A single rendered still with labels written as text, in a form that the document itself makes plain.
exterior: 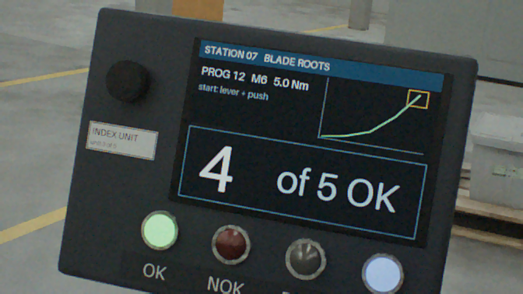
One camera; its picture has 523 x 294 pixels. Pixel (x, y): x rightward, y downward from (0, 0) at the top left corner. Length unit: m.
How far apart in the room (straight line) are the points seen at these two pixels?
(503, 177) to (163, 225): 3.40
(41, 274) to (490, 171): 2.08
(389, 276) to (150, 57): 0.21
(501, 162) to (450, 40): 4.60
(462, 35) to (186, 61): 7.83
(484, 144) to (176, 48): 3.33
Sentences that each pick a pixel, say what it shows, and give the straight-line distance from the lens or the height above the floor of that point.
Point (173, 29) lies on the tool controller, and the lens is 0.54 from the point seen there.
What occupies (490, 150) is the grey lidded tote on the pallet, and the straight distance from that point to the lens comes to 3.84.
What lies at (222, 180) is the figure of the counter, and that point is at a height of 1.16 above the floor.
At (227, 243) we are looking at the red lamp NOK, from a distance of 0.52.
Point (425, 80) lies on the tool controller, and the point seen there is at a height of 1.24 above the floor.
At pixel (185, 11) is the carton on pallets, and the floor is 0.29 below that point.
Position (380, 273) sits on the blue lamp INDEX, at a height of 1.12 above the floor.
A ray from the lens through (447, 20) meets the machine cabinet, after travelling 8.36.
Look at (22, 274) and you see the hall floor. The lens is 3.06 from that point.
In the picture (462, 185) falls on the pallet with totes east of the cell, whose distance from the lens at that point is 4.14.
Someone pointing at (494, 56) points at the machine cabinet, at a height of 0.27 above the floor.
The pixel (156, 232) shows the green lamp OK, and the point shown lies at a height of 1.12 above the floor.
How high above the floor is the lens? 1.32
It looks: 16 degrees down
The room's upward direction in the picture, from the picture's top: 6 degrees clockwise
